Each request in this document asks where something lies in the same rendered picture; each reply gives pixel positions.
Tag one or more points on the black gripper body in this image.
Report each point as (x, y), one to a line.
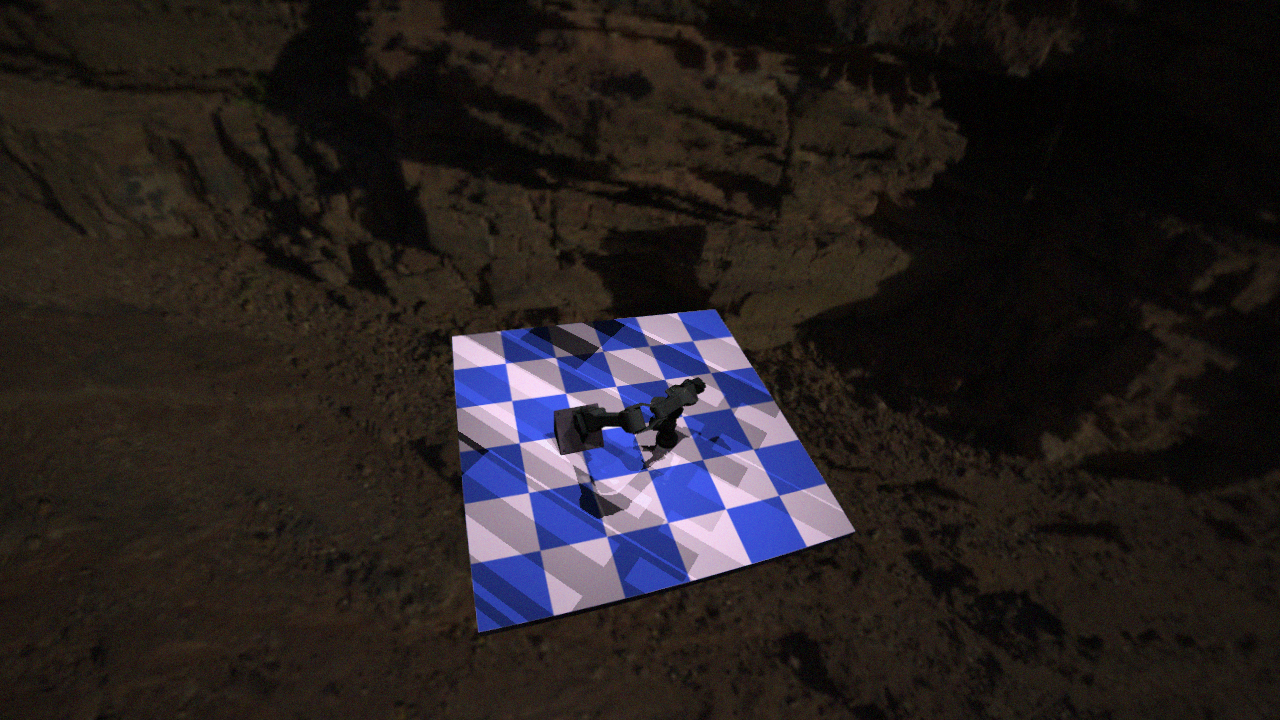
(667, 426)

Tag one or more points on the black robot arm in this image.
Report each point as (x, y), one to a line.
(590, 419)

